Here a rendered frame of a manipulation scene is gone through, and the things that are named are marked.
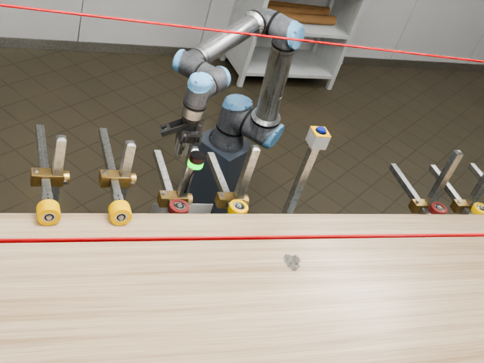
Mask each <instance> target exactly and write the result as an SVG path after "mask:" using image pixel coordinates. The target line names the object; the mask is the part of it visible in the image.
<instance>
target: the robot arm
mask: <svg viewBox="0 0 484 363"><path fill-rule="evenodd" d="M224 30H230V31H236V32H247V33H254V34H260V35H272V36H279V37H291V38H297V39H304V36H305V28H304V26H303V25H302V24H301V23H299V22H298V21H297V20H295V19H292V18H290V17H288V16H286V15H284V14H282V13H280V12H278V11H276V10H273V9H266V8H256V9H251V10H249V11H247V12H246V13H245V14H244V15H243V16H242V19H241V20H239V21H237V22H236V23H234V24H232V25H231V26H229V27H228V28H226V29H224ZM250 37H251V35H239V34H233V33H226V32H219V33H218V34H216V35H215V36H213V37H211V38H210V39H208V40H206V41H205V42H203V43H202V44H200V45H198V46H197V47H195V48H192V49H191V50H189V51H186V50H184V49H181V50H179V51H178V52H177V53H176V55H175V56H174V59H173V63H172V68H173V69H174V70H175V71H176V72H177V73H180V74H181V75H183V76H185V77H187V78H188V79H189V80H188V82H187V90H186V93H185V96H184V101H183V104H182V107H181V115H182V118H181V119H178V120H174V121H173V122H169V123H166V124H164V125H161V126H159V130H160V133H161V136H162V137H165V136H167V135H170V134H173V133H176V141H175V156H176V159H180V157H181V156H186V155H187V152H188V149H189V147H190V145H189V144H195V145H200V143H201V139H202V129H203V126H204V123H205V118H204V115H205V110H206V107H207V103H208V100H209V98H210V97H212V96H214V95H216V94H217V93H219V92H220V91H223V90H225V89H226V88H227V87H228V86H229V85H230V80H231V77H230V73H229V71H228V69H227V68H225V67H223V66H216V67H214V66H212V65H210V63H212V62H213V61H215V60H216V59H218V58H219V57H220V56H222V55H224V54H225V53H227V52H228V51H229V50H231V49H233V48H234V47H236V46H237V45H239V44H241V43H242V42H243V41H245V40H247V39H248V38H250ZM301 44H302V42H301V41H294V40H283V39H276V38H272V45H271V49H270V52H269V58H268V61H267V65H266V70H265V74H264V80H263V83H262V87H261V92H260V96H259V101H258V105H257V108H255V109H254V108H253V102H252V100H251V99H250V98H248V97H245V96H244V95H241V94H230V95H228V96H227V97H226V98H225V99H224V102H223V104H222V107H221V111H220V114H219V118H218V122H217V125H216V126H215V127H214V128H213V130H212V131H211V132H210V135H209V141H210V143H211V144H212V145H213V146H214V147H216V148H217V149H219V150H221V151H225V152H230V153H233V152H238V151H240V150H241V149H242V147H243V144H244V140H243V137H244V136H245V137H247V138H248V139H250V140H252V141H253V142H255V143H257V144H259V145H260V146H262V147H265V148H267V149H270V148H271V147H273V146H274V145H275V143H276V142H277V141H278V140H279V138H280V137H281V135H282V133H283V131H284V125H283V124H281V123H280V120H281V117H280V114H279V108H280V104H281V101H282V97H283V94H284V88H285V86H286V83H287V77H288V75H289V72H290V66H291V63H292V59H293V55H294V52H295V50H297V49H298V48H299V47H300V45H301ZM188 143H189V144H188Z"/></svg>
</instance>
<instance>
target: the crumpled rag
mask: <svg viewBox="0 0 484 363"><path fill-rule="evenodd" d="M284 262H286V263H287V266H288V267H289V268H290V269H291V270H293V269H294V270H295V271H296V270H297V269H298V268H300V265H299V262H300V258H299V257H297V255H292V256H290V255H289V254H285V255H284Z"/></svg>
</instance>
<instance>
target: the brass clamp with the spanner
mask: <svg viewBox="0 0 484 363"><path fill-rule="evenodd" d="M162 191H165V190H159V192H158V197H157V201H158V206H159V207H168V205H169V200H175V199H181V200H184V201H186V202H187V203H188V204H189V205H192V201H193V197H192V194H191V193H188V195H187V197H178V194H177V191H165V192H166V196H163V195H161V193H162Z"/></svg>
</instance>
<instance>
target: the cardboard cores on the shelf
mask: <svg viewBox="0 0 484 363"><path fill-rule="evenodd" d="M267 9H273V10H276V11H278V12H280V13H282V14H284V15H286V16H288V17H290V18H292V19H295V20H297V21H298V22H299V23H304V24H324V25H335V24H336V17H335V16H329V14H330V8H329V7H326V6H313V5H307V4H295V3H289V2H282V1H270V0H269V3H268V6H267Z"/></svg>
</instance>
